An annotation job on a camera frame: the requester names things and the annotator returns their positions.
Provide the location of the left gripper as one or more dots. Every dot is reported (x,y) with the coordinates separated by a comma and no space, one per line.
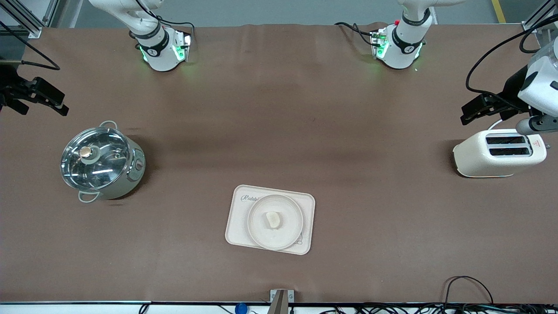
(512,88)

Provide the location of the pale steamed bun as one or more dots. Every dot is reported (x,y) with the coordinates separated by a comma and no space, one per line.
(273,219)

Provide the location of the cream round plate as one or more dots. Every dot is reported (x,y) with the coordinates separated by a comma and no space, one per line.
(261,235)

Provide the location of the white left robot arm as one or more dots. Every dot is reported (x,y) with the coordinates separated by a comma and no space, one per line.
(399,52)

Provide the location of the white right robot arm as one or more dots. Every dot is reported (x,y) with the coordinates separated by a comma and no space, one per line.
(159,56)

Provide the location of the cream two-slot toaster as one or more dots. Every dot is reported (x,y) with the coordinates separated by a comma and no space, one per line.
(484,163)

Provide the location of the glass pot lid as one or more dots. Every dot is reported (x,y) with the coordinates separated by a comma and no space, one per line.
(100,168)

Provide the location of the silver electric cooking pot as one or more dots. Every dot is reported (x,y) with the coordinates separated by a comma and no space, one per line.
(130,176)

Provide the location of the brown table cover mat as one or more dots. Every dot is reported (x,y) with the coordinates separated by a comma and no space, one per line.
(279,109)

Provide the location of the cream rabbit print tray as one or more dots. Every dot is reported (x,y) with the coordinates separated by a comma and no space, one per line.
(237,218)

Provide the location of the blue round knob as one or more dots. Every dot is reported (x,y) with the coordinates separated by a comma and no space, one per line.
(240,308)

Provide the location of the aluminium frame profile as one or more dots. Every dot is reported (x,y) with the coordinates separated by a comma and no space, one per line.
(26,19)
(538,19)

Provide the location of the grey metal camera bracket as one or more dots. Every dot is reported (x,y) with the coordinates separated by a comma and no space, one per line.
(279,301)

